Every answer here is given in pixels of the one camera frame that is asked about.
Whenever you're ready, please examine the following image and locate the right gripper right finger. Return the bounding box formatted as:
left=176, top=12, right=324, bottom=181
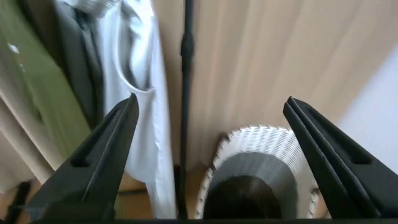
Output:
left=282, top=96, right=398, bottom=218

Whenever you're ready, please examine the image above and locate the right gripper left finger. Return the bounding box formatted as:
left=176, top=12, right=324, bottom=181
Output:
left=26, top=92, right=140, bottom=221

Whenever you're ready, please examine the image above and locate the green printed shirt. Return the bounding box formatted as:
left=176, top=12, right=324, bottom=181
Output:
left=0, top=0, right=91, bottom=160

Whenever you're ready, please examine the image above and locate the pale grey garment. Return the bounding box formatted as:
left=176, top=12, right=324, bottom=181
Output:
left=52, top=0, right=177, bottom=220

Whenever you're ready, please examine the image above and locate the white laundry basket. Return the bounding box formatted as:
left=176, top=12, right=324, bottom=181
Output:
left=194, top=124, right=324, bottom=220

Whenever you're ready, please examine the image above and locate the black clothes rack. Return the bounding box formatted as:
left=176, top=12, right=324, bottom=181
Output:
left=4, top=0, right=196, bottom=223

